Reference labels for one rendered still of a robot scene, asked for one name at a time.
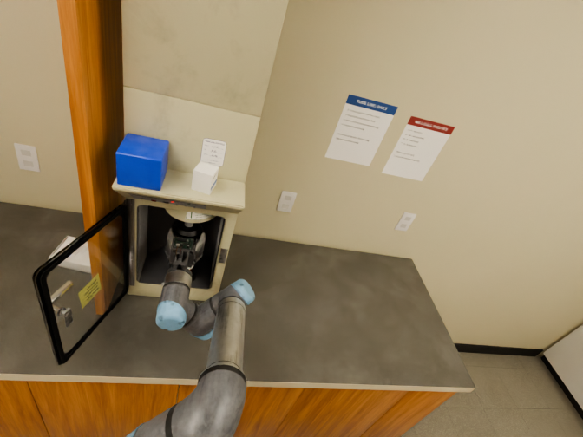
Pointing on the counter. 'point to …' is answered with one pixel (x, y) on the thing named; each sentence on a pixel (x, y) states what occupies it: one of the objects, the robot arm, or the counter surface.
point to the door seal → (63, 260)
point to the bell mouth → (189, 216)
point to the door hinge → (131, 239)
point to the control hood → (182, 189)
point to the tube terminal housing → (190, 157)
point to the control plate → (168, 201)
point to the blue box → (141, 161)
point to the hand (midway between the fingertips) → (187, 233)
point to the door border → (43, 296)
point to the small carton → (205, 178)
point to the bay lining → (153, 217)
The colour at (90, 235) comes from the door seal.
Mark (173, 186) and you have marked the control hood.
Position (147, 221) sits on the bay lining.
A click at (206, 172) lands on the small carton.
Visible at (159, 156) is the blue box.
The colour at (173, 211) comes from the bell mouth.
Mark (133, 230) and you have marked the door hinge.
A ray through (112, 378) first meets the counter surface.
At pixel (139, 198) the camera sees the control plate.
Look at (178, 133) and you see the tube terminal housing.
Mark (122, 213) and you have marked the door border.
